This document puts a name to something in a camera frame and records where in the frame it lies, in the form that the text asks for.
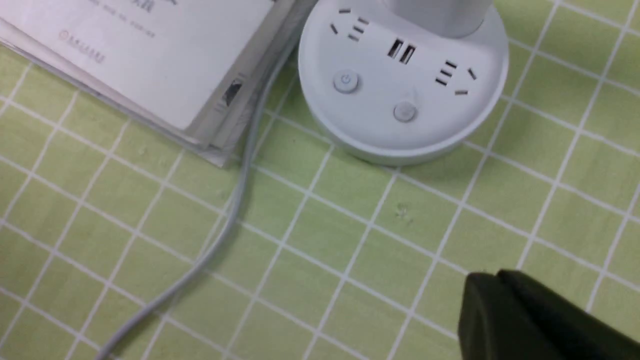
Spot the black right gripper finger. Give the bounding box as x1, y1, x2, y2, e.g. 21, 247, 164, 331
457, 269, 640, 360

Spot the white desk lamp with base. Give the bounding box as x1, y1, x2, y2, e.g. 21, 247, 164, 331
298, 0, 510, 167

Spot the bottom thin white book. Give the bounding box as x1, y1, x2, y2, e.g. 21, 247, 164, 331
0, 0, 321, 168

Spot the middle white book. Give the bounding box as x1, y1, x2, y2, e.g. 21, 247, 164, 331
0, 0, 306, 150

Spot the top self-driving textbook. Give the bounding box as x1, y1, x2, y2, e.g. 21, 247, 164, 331
0, 0, 278, 132

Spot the white lamp power cable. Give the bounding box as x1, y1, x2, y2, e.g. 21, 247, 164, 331
95, 25, 306, 360

